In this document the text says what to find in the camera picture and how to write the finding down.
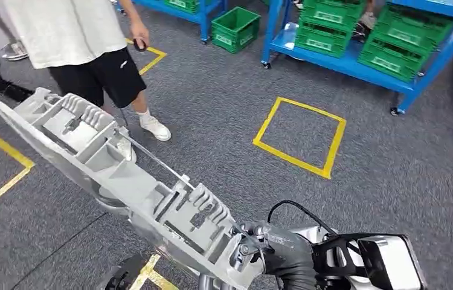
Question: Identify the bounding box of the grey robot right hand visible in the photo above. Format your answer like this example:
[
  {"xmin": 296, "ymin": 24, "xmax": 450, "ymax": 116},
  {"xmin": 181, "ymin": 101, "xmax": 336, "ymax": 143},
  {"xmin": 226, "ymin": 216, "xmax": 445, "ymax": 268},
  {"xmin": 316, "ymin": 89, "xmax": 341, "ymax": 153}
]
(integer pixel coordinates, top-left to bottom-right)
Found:
[{"xmin": 230, "ymin": 222, "xmax": 318, "ymax": 290}]

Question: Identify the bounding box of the large grey cast part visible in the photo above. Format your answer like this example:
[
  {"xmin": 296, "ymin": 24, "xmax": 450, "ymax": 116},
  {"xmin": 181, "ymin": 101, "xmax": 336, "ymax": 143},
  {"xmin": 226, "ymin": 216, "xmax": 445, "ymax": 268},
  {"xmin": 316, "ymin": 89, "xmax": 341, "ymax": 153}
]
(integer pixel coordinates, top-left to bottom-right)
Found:
[{"xmin": 0, "ymin": 87, "xmax": 265, "ymax": 290}]

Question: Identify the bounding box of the blue shelf cart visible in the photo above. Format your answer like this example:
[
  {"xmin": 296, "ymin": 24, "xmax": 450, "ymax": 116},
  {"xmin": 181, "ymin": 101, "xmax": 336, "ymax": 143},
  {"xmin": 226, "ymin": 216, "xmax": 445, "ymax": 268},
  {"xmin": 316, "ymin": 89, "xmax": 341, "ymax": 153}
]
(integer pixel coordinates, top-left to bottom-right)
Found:
[
  {"xmin": 260, "ymin": 0, "xmax": 453, "ymax": 117},
  {"xmin": 115, "ymin": 0, "xmax": 230, "ymax": 44}
]

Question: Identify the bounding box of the green plastic crate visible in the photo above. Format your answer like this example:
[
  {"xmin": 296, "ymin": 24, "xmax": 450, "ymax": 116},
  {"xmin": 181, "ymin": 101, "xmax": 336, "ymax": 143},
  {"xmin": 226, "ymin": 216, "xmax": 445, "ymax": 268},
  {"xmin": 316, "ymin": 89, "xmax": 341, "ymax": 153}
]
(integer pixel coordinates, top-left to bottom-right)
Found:
[
  {"xmin": 356, "ymin": 36, "xmax": 438, "ymax": 84},
  {"xmin": 211, "ymin": 6, "xmax": 262, "ymax": 55},
  {"xmin": 164, "ymin": 0, "xmax": 212, "ymax": 15},
  {"xmin": 299, "ymin": 0, "xmax": 368, "ymax": 33},
  {"xmin": 294, "ymin": 21, "xmax": 356, "ymax": 59},
  {"xmin": 373, "ymin": 3, "xmax": 453, "ymax": 53}
]

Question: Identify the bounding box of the clear plastic bag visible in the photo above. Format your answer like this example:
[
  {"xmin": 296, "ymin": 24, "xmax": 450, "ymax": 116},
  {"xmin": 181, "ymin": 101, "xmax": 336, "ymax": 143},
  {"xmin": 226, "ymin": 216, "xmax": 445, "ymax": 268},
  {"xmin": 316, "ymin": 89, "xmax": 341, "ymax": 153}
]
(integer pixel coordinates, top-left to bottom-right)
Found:
[{"xmin": 283, "ymin": 22, "xmax": 301, "ymax": 52}]

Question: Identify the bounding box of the black cable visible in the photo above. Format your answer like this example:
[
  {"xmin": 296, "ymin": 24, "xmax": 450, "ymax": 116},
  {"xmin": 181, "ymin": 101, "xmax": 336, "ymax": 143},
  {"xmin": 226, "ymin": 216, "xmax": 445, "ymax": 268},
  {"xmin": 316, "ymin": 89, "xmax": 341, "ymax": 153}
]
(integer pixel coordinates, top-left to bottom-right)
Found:
[{"xmin": 266, "ymin": 199, "xmax": 340, "ymax": 237}]

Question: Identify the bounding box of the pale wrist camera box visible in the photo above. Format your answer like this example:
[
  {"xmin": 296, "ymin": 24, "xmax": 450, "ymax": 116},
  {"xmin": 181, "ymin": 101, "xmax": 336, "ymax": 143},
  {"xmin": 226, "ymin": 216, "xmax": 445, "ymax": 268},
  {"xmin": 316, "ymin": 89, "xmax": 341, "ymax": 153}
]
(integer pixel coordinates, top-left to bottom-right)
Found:
[{"xmin": 356, "ymin": 234, "xmax": 429, "ymax": 290}]

